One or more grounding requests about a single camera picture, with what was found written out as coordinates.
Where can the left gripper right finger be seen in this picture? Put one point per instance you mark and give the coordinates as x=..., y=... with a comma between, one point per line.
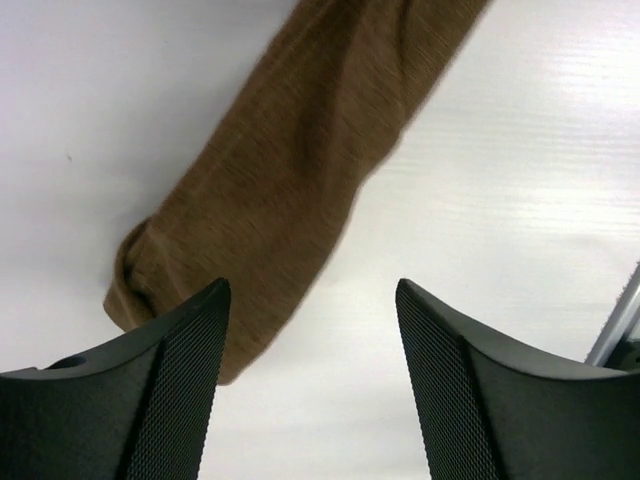
x=492, y=407

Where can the brown cloth napkin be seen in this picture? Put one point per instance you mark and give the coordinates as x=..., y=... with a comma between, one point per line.
x=266, y=201

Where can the front aluminium rail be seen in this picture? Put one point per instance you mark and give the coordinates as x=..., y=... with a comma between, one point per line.
x=617, y=346

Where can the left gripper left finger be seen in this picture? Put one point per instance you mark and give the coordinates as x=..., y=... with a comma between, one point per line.
x=135, y=407

